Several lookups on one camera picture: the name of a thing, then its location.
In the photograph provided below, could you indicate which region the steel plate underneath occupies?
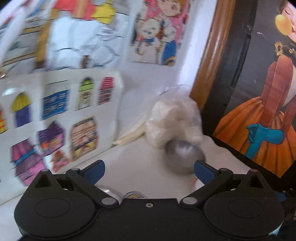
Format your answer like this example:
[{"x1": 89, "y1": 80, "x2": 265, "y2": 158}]
[{"x1": 97, "y1": 186, "x2": 122, "y2": 203}]

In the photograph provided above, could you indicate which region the round steel bowl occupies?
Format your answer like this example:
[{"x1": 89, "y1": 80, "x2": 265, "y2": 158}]
[{"x1": 164, "y1": 139, "x2": 206, "y2": 175}]

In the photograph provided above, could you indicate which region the white bowl red rim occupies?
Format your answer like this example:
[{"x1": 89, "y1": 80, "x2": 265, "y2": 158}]
[{"x1": 192, "y1": 179, "x2": 204, "y2": 191}]

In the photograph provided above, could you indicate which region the steel plate with sticker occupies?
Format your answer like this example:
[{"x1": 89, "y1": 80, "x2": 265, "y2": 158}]
[{"x1": 122, "y1": 191, "x2": 147, "y2": 199}]

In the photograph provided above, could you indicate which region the white printed tablecloth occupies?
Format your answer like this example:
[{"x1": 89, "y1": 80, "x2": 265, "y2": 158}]
[{"x1": 0, "y1": 135, "x2": 250, "y2": 241}]

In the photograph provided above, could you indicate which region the colourful houses drawing sheet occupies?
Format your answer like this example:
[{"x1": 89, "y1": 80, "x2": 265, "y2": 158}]
[{"x1": 1, "y1": 69, "x2": 124, "y2": 203}]

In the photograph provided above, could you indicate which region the girl in orange dress poster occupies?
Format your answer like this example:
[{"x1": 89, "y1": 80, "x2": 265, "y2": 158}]
[{"x1": 213, "y1": 1, "x2": 295, "y2": 177}]

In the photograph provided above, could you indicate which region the rolled cream paper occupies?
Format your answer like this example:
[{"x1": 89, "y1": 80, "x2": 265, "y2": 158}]
[{"x1": 112, "y1": 120, "x2": 145, "y2": 146}]

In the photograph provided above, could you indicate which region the plastic bag of white rolls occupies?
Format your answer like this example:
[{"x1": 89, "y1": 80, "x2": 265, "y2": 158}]
[{"x1": 145, "y1": 85, "x2": 203, "y2": 148}]

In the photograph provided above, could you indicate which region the line drawing paper sheet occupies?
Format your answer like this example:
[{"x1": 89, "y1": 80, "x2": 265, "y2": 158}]
[{"x1": 46, "y1": 13, "x2": 130, "y2": 70}]

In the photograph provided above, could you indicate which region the cartoon bears drawing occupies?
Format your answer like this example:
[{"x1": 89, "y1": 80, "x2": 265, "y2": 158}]
[{"x1": 128, "y1": 0, "x2": 193, "y2": 66}]

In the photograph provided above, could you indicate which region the wooden door frame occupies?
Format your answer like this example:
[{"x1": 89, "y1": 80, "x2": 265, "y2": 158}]
[{"x1": 190, "y1": 0, "x2": 236, "y2": 110}]

